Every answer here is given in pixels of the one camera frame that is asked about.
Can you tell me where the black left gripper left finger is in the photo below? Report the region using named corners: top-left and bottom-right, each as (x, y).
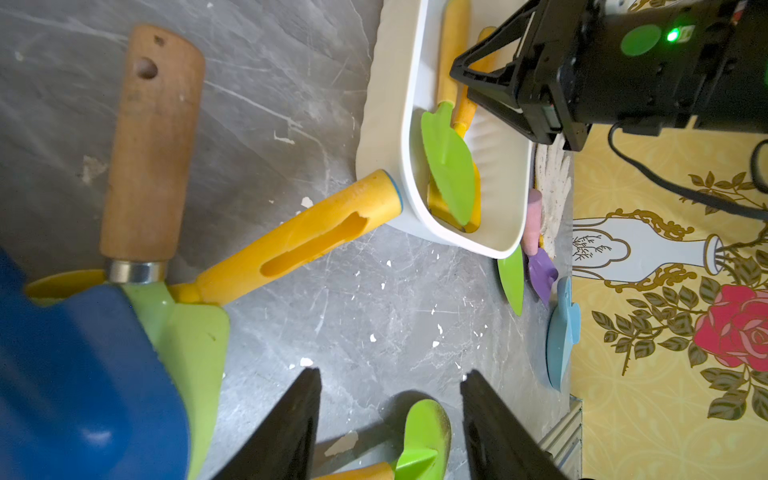
top-left (215, 368), bottom-right (322, 479)

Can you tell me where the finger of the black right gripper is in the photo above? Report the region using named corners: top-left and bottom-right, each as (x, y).
top-left (450, 1), bottom-right (561, 144)

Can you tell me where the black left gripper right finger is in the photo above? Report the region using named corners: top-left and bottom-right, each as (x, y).
top-left (460, 370), bottom-right (566, 480)

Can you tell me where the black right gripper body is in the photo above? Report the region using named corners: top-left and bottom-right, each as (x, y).
top-left (521, 1), bottom-right (767, 150)

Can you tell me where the green leaf shovel yellow handle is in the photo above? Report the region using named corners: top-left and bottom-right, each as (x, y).
top-left (420, 0), bottom-right (476, 228)

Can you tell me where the blue trowel wooden handle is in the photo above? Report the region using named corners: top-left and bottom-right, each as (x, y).
top-left (1, 256), bottom-right (190, 479)

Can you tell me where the light green trowel wooden handle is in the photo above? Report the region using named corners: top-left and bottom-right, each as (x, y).
top-left (100, 24), bottom-right (230, 479)

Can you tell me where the green shovel lying front centre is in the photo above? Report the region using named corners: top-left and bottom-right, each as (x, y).
top-left (311, 398), bottom-right (452, 480)

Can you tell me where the white plastic storage box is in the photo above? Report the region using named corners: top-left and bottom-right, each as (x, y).
top-left (356, 1), bottom-right (533, 259)

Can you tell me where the white knitted work glove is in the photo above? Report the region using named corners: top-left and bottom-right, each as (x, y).
top-left (534, 135), bottom-right (572, 253)

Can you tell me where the yellow scoop with yellow handle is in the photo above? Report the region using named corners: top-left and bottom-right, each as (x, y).
top-left (23, 169), bottom-right (404, 307)

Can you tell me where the purple shovel pink handle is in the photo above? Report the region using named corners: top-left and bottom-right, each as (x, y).
top-left (521, 189), bottom-right (559, 304)

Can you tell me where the green shovel yellow handle right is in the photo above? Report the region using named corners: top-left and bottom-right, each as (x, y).
top-left (497, 246), bottom-right (525, 317)

